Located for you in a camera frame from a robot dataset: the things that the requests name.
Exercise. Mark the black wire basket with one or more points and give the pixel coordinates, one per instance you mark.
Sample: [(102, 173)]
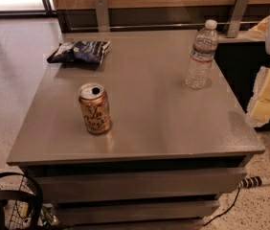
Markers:
[(20, 208)]

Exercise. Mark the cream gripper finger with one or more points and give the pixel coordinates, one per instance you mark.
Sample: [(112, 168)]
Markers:
[(258, 109)]

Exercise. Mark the grey drawer cabinet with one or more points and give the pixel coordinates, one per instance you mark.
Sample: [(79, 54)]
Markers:
[(170, 153)]

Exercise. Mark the blue chip bag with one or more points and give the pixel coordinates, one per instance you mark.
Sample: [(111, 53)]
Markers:
[(86, 51)]

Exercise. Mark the right metal wall bracket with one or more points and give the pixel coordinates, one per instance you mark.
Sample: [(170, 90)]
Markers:
[(238, 11)]

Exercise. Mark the metal wall bracket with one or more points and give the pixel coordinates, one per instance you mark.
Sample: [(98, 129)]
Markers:
[(102, 14), (238, 11)]

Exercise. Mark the orange LaCroix soda can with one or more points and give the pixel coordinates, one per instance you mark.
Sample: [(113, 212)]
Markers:
[(94, 107)]

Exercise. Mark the left metal wall bracket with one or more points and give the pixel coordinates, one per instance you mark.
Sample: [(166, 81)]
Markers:
[(102, 14)]

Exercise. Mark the striped power plug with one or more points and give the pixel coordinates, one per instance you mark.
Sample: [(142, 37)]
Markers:
[(254, 181)]

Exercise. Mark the clear plastic water bottle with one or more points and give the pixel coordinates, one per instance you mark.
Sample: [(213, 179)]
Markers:
[(202, 55)]

